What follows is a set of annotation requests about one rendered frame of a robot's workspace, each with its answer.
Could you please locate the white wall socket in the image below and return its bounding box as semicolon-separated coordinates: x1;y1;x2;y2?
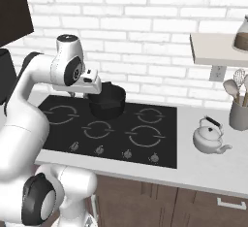
209;64;227;82

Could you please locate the beige wall shelf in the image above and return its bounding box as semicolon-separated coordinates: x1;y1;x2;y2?
189;32;248;69

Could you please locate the metal whisk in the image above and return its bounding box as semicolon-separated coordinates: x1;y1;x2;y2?
232;68;247;90

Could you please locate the white drawer handle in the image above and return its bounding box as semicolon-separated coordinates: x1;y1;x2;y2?
216;197;248;211

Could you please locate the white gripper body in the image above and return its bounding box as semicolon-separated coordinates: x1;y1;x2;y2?
52;74;103;96

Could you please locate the dark hob knob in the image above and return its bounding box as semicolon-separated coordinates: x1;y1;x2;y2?
121;148;134;160
69;141;80;152
148;152;161;164
93;145;106;156

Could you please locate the brown cupboard door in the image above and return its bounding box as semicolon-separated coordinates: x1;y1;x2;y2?
86;173;179;227

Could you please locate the wooden spoon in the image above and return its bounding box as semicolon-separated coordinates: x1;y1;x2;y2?
241;74;248;108

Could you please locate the white kettle with black handle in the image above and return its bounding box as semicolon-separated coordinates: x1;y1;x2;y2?
192;115;233;155

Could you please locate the brown drawer front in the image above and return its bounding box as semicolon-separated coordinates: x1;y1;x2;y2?
170;186;248;227

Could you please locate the grey utensil pot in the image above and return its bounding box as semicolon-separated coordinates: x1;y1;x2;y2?
229;95;248;132

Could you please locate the white cupboard door handle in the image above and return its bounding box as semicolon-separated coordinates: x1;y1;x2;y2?
90;194;100;222

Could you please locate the black hob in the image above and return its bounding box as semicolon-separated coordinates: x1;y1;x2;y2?
37;94;179;170

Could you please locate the glass jar with brown contents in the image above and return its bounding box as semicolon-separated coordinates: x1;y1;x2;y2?
232;15;248;53

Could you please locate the wooden spatula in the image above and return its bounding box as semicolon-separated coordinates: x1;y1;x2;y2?
222;79;242;105

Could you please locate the black cooking pot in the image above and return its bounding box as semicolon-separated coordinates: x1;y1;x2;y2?
87;81;127;121

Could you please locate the dark wall cupboard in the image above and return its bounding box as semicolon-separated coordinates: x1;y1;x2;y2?
0;0;35;48

